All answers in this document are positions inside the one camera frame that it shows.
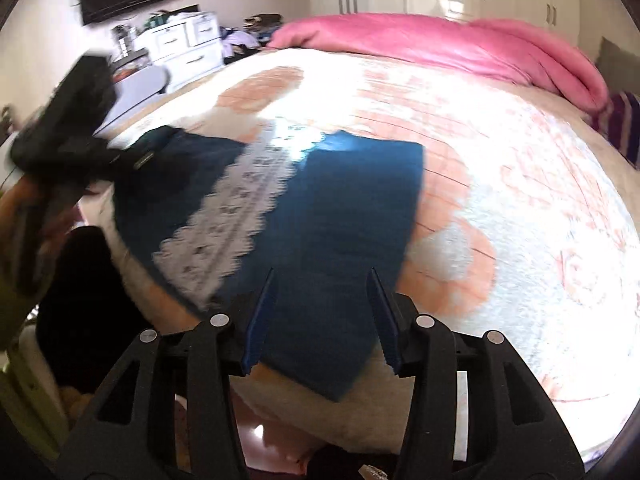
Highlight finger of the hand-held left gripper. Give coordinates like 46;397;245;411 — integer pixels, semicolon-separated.
100;142;158;181

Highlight white oval table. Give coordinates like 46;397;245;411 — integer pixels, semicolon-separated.
92;66;171;133

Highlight grey headboard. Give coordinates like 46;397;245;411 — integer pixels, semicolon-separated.
597;36;640;96

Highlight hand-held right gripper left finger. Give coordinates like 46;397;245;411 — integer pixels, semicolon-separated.
52;267;276;480

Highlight person's black trouser leg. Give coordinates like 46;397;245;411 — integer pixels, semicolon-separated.
37;225;201;403

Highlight pink duvet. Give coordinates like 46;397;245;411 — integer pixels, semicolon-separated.
267;12;611;113

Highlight person's left hand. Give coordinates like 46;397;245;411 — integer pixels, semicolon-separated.
0;176;81;293

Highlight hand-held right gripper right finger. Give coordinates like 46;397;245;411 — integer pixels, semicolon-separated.
366;267;586;480

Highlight purple striped pillow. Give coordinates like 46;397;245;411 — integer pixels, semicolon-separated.
597;89;640;168

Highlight pile of clothes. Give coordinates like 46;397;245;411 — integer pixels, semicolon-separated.
220;12;283;63

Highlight blue pants with lace trim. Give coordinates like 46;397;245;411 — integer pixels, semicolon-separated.
112;125;426;403

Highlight white drawer cabinet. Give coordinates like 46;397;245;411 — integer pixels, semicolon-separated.
135;10;224;81

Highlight printed cream blanket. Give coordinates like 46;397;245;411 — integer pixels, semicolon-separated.
65;47;640;466

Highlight black slipper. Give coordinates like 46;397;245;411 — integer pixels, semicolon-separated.
307;442;401;480

